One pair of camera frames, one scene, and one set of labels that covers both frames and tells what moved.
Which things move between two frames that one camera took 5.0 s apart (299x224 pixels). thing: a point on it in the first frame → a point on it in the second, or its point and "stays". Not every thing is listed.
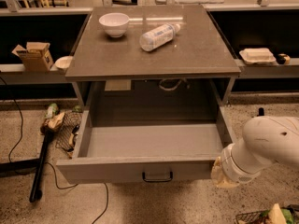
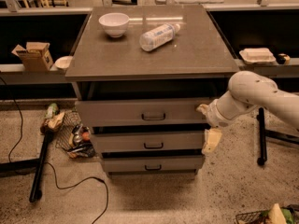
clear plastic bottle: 158,36 stays
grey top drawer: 144,152 → 163,113
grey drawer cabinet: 152,63 stays
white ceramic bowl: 115,23 stays
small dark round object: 280,59 stays
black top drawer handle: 159,179 → 142,117
